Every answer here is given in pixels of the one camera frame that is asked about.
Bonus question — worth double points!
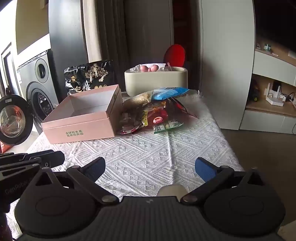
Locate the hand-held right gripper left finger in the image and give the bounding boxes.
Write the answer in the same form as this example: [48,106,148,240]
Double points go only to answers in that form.
[31,157,120,205]

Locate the red packet with yellow label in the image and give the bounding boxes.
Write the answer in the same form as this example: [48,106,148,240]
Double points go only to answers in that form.
[141,101,169,127]

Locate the beige oval tub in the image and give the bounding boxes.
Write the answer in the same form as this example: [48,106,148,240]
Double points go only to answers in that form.
[124,66,189,97]

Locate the black gold-printed snack bag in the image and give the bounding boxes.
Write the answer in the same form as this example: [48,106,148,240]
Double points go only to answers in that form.
[63,60,115,97]

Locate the black television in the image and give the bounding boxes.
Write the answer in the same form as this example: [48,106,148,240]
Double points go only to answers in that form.
[254,0,296,55]

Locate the beige soft object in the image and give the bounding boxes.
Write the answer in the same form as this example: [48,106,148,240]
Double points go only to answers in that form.
[157,184,188,197]

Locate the tangled cables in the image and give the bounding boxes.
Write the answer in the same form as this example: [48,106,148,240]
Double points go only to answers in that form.
[280,91,296,103]

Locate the transparent red snack packet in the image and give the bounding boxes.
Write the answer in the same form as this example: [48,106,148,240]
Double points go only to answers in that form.
[165,97,199,119]

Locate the dark toy figure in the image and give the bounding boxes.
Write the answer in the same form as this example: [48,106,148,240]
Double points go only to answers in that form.
[250,80,260,102]

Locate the grey washing machine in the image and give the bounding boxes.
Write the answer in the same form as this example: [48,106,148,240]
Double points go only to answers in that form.
[17,50,60,135]

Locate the red braised egg packet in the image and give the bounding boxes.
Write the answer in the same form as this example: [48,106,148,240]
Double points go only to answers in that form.
[118,108,145,131]

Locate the green white snack packet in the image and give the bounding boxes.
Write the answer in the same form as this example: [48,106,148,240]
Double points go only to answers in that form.
[153,120,184,134]

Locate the white shelf unit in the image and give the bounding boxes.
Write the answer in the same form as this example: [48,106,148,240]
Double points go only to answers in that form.
[199,0,296,135]

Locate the red round object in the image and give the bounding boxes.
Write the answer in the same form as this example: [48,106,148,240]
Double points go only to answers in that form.
[163,44,186,67]

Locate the beige grey curtain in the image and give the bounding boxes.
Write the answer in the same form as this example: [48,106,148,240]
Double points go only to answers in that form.
[86,0,131,70]

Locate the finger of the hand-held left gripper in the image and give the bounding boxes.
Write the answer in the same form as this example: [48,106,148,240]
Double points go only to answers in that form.
[0,158,42,180]
[0,150,65,168]

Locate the blue snack packet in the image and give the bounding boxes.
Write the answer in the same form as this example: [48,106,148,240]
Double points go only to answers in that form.
[151,87,190,100]

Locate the round washing machine door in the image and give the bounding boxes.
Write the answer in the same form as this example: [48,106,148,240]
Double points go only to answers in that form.
[0,95,34,146]

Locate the white textured tablecloth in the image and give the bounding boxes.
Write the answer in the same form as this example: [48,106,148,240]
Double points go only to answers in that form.
[5,91,245,239]

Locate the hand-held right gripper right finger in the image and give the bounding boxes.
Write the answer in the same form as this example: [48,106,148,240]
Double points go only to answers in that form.
[180,157,266,205]

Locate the dark tall cabinet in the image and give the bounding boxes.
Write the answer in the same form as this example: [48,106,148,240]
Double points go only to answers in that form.
[48,0,89,103]

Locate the clear bread packet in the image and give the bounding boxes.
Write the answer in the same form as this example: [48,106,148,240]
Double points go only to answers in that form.
[122,91,154,109]

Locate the pink cardboard box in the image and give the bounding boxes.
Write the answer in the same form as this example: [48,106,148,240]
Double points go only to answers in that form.
[41,84,123,144]

